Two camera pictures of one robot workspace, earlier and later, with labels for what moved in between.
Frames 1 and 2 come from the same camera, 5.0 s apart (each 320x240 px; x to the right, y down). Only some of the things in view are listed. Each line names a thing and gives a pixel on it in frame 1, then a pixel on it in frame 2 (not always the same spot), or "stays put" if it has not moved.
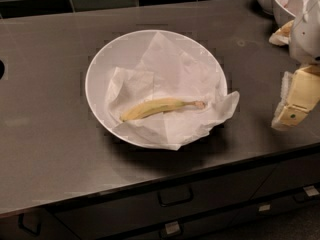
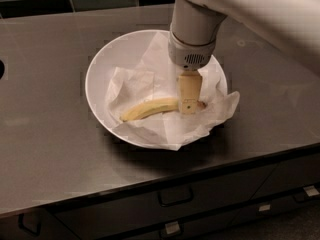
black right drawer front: [290, 176] stays put
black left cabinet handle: [31, 230] stays put
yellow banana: [159, 105] stays put
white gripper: [306, 37] to [189, 54]
